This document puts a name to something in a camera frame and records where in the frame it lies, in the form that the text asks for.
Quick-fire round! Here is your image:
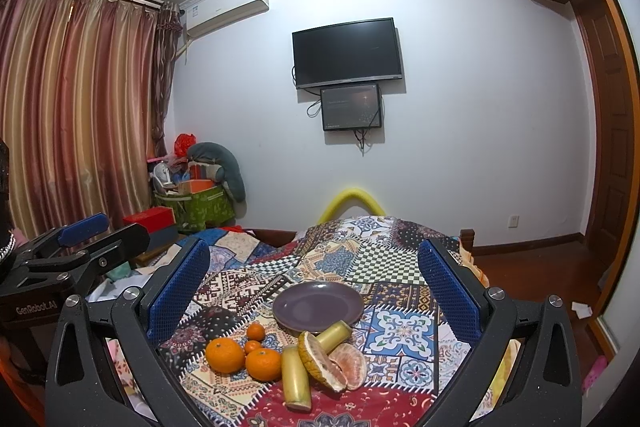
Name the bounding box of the large orange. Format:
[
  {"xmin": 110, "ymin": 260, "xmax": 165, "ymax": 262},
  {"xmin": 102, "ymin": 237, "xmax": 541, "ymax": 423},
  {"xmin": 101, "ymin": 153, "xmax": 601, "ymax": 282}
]
[
  {"xmin": 205, "ymin": 337, "xmax": 245, "ymax": 374},
  {"xmin": 245, "ymin": 348, "xmax": 282, "ymax": 383}
]

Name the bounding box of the small orange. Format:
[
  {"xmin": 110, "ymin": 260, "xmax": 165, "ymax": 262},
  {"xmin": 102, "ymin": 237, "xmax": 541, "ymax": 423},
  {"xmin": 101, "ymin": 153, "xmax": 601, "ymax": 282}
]
[
  {"xmin": 246, "ymin": 322, "xmax": 266, "ymax": 343},
  {"xmin": 244, "ymin": 339, "xmax": 262, "ymax": 355}
]

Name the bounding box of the peeled pomelo segment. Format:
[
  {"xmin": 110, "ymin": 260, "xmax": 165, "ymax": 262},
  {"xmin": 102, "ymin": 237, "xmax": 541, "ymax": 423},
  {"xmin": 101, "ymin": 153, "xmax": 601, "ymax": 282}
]
[{"xmin": 329, "ymin": 343, "xmax": 368, "ymax": 390}]

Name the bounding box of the short sugarcane piece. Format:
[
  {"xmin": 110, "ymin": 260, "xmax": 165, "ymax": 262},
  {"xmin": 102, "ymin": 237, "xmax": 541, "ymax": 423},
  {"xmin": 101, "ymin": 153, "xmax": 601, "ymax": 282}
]
[{"xmin": 316, "ymin": 321, "xmax": 352, "ymax": 355}]

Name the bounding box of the long sugarcane piece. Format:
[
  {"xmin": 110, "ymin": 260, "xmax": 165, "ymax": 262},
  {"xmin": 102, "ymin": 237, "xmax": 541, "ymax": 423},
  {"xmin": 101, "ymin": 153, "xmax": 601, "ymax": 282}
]
[{"xmin": 281, "ymin": 346, "xmax": 311, "ymax": 413}]

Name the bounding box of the pomelo wedge with rind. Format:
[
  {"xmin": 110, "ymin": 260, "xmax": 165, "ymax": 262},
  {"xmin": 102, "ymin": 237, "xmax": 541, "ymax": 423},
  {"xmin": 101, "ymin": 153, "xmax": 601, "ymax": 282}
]
[{"xmin": 297, "ymin": 332, "xmax": 347, "ymax": 393}]

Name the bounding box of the red box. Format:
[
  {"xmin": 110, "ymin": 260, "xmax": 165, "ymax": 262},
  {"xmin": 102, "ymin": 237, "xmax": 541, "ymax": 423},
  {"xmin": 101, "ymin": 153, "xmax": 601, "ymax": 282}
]
[{"xmin": 122, "ymin": 206, "xmax": 176, "ymax": 234}]

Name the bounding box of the patchwork patterned bedspread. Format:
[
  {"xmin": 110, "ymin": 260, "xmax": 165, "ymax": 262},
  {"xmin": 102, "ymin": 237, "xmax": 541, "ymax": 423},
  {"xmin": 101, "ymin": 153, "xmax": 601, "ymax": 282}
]
[{"xmin": 157, "ymin": 216, "xmax": 471, "ymax": 426}]

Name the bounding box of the green fabric storage box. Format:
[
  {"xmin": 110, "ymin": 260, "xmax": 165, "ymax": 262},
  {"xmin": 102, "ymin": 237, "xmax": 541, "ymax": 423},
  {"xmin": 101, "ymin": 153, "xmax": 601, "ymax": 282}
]
[{"xmin": 154, "ymin": 186, "xmax": 235, "ymax": 234}]

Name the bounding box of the grey plush toy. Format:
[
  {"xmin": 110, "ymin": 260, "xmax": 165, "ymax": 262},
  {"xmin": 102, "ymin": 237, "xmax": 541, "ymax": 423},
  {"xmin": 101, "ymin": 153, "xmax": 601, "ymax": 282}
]
[{"xmin": 188, "ymin": 142, "xmax": 246, "ymax": 202}]

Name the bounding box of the striped red gold curtain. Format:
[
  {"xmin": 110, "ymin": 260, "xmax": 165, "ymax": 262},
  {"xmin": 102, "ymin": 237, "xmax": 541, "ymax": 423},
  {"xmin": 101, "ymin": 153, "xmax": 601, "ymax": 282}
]
[{"xmin": 1, "ymin": 0, "xmax": 182, "ymax": 236}]

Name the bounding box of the purple ceramic plate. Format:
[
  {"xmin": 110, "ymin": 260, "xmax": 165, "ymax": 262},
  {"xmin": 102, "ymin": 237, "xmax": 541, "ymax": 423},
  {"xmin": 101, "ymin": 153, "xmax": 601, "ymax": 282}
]
[{"xmin": 272, "ymin": 282, "xmax": 364, "ymax": 334}]

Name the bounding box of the yellow foam tube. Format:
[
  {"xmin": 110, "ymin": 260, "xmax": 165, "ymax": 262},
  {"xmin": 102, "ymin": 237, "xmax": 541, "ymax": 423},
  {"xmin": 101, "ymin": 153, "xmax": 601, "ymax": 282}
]
[{"xmin": 317, "ymin": 187, "xmax": 386, "ymax": 225}]

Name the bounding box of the wooden door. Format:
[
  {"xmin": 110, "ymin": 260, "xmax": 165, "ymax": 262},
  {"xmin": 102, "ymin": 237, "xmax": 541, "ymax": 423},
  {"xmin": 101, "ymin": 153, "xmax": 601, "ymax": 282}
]
[{"xmin": 573, "ymin": 0, "xmax": 634, "ymax": 261}]

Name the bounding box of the white air conditioner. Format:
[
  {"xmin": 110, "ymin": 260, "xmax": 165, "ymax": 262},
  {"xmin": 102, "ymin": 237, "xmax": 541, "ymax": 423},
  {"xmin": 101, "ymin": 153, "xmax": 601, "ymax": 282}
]
[{"xmin": 182, "ymin": 0, "xmax": 269, "ymax": 40}]

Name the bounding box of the wall power socket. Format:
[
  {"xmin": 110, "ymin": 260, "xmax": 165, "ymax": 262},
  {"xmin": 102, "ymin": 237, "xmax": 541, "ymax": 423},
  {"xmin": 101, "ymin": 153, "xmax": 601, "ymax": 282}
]
[{"xmin": 508, "ymin": 215, "xmax": 520, "ymax": 229}]

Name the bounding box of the small black wall monitor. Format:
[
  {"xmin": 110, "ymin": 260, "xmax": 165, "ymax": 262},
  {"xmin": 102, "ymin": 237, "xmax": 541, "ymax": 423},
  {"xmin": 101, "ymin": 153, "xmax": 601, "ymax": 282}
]
[{"xmin": 320, "ymin": 83, "xmax": 383, "ymax": 132}]

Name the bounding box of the wall mounted black television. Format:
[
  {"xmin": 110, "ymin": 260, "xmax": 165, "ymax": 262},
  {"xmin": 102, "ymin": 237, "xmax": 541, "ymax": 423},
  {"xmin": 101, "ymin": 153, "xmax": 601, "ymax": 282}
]
[{"xmin": 292, "ymin": 17, "xmax": 402, "ymax": 89}]

